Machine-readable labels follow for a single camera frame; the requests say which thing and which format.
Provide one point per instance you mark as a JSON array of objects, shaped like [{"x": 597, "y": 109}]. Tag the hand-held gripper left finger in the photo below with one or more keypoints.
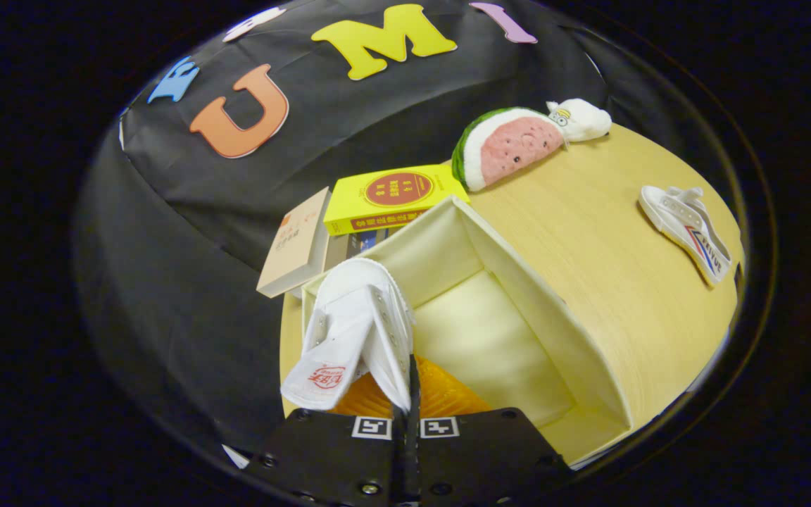
[{"x": 321, "y": 451}]

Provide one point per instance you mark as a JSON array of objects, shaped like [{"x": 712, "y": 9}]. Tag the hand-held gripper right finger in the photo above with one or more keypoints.
[{"x": 414, "y": 394}]

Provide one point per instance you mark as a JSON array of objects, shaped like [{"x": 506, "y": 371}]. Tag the beige fabric storage box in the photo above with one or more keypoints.
[{"x": 483, "y": 331}]

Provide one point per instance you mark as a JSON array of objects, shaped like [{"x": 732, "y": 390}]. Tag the white canvas shoe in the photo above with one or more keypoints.
[
  {"x": 680, "y": 218},
  {"x": 356, "y": 317}
]

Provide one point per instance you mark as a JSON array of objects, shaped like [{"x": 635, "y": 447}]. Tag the blue book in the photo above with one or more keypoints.
[{"x": 367, "y": 241}]

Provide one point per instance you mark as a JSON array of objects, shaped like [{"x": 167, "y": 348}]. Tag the beige book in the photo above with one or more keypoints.
[{"x": 293, "y": 246}]

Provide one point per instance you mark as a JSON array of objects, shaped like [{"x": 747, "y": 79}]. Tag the yellow book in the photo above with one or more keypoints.
[{"x": 391, "y": 190}]

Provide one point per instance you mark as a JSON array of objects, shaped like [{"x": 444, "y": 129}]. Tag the watermelon slice plush toy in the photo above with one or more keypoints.
[{"x": 511, "y": 148}]

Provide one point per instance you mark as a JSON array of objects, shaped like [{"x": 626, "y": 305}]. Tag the white plush toy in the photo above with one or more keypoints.
[{"x": 585, "y": 120}]

